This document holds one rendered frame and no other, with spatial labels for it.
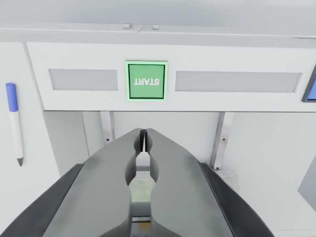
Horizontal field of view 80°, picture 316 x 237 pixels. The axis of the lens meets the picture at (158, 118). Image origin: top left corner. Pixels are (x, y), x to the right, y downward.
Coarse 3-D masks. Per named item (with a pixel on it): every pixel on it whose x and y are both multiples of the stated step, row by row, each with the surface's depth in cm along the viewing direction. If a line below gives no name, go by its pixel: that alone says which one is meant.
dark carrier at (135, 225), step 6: (132, 222) 50; (138, 222) 50; (144, 222) 50; (132, 228) 51; (138, 228) 51; (144, 228) 51; (132, 234) 52; (138, 234) 52; (144, 234) 52; (150, 234) 52
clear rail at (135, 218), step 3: (135, 216) 50; (138, 216) 50; (141, 216) 50; (144, 216) 50; (147, 216) 50; (135, 219) 49; (138, 219) 49; (141, 219) 49; (144, 219) 49; (147, 219) 49
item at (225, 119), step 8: (224, 112) 42; (232, 112) 42; (224, 120) 42; (224, 128) 43; (216, 136) 47; (224, 136) 44; (216, 144) 47; (224, 144) 45; (216, 152) 47; (224, 152) 47; (216, 160) 48; (216, 168) 49
